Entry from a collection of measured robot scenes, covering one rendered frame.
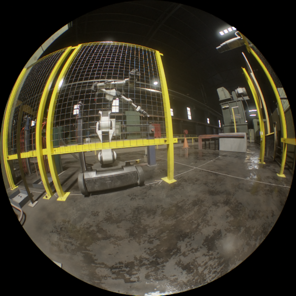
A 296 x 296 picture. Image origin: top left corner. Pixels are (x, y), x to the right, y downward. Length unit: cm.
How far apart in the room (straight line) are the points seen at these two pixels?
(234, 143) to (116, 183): 314
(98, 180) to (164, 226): 57
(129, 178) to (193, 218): 58
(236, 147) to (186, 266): 306
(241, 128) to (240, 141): 87
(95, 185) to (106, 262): 57
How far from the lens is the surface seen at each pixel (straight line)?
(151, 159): 149
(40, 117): 103
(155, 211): 59
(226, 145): 325
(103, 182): 76
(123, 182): 77
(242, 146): 316
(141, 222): 54
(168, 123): 87
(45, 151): 98
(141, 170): 79
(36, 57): 292
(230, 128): 397
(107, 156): 93
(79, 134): 152
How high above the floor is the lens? 43
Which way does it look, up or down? 5 degrees down
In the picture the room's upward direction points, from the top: 4 degrees counter-clockwise
